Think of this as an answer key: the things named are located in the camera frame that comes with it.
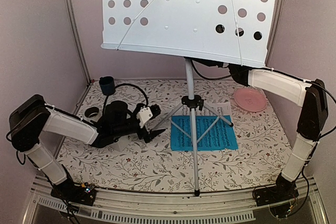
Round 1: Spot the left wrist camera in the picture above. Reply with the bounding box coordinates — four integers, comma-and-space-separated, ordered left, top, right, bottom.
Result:
136, 106, 153, 128

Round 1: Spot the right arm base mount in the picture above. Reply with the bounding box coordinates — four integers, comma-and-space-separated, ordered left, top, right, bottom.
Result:
252, 185, 299, 206

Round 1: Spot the white metronome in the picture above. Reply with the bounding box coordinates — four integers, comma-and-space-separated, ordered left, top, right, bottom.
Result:
111, 140, 129, 152

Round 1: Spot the light blue music stand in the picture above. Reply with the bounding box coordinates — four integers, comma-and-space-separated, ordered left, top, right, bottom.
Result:
100, 0, 278, 197

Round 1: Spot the white sheet music page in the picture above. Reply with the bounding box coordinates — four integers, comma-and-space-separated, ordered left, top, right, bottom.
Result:
196, 101, 232, 116

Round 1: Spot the pink plate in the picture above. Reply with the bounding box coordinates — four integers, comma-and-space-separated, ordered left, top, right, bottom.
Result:
233, 88, 267, 113

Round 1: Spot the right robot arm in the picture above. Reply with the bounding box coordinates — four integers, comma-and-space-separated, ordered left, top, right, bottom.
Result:
226, 63, 332, 201

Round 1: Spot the front aluminium rail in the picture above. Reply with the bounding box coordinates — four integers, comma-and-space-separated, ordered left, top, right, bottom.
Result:
23, 176, 328, 223

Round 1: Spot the dark blue cup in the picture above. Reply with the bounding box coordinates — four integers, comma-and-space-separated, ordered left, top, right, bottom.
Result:
99, 76, 116, 96

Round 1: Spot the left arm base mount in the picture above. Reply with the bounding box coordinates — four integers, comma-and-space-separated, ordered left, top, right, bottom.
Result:
50, 179, 97, 206

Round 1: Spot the paper coffee cup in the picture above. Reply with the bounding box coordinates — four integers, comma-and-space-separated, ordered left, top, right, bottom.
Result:
84, 106, 102, 123

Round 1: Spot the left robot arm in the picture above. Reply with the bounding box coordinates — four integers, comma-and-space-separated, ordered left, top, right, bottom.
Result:
6, 94, 165, 200

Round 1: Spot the blue sheet music page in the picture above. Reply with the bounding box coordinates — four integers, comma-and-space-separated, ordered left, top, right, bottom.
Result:
171, 115, 238, 152

